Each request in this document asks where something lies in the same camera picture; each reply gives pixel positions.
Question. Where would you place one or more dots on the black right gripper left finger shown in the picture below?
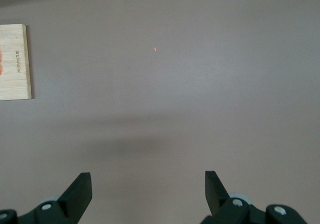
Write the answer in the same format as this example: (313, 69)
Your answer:
(75, 196)

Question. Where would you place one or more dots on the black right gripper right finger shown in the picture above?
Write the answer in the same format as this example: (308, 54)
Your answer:
(217, 196)

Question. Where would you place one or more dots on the bamboo cutting board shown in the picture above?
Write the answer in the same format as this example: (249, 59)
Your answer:
(15, 84)

